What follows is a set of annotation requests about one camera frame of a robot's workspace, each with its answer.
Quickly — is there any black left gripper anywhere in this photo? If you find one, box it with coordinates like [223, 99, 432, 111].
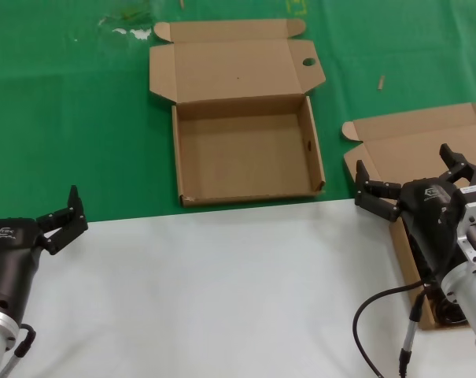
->
[0, 184, 89, 321]

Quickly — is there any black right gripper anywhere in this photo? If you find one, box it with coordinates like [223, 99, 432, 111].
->
[354, 143, 476, 277]

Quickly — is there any cardboard box holding black parts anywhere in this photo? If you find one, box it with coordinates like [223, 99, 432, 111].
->
[341, 101, 476, 331]

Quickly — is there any cardboard box with round hole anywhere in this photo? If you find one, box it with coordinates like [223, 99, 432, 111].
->
[149, 18, 327, 209]

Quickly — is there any green table mat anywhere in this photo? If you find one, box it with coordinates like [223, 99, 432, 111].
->
[0, 0, 476, 224]

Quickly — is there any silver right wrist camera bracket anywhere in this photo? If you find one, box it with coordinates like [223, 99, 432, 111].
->
[456, 182, 476, 265]

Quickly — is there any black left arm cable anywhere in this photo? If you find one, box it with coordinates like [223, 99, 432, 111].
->
[0, 322, 37, 378]

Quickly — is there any pile of black cable parts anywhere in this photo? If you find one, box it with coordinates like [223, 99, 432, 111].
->
[404, 220, 470, 326]

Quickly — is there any black curved right arm cable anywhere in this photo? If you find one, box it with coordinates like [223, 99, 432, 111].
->
[353, 279, 436, 378]

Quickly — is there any silver-plug right arm cable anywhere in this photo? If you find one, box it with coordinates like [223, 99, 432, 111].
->
[397, 290, 428, 378]

